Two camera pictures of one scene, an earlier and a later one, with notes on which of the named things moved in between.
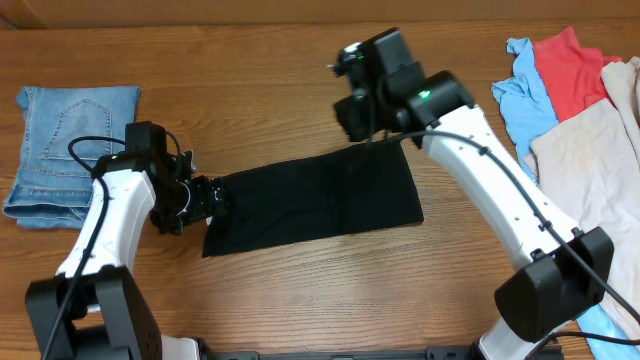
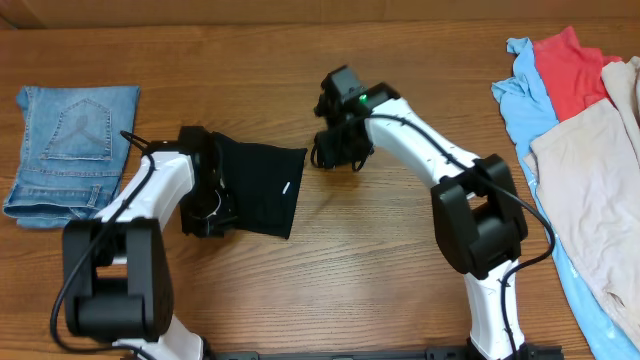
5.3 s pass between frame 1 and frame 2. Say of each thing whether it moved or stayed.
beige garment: stayed
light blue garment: stayed
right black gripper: moved
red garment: stayed
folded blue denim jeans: stayed
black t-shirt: moved
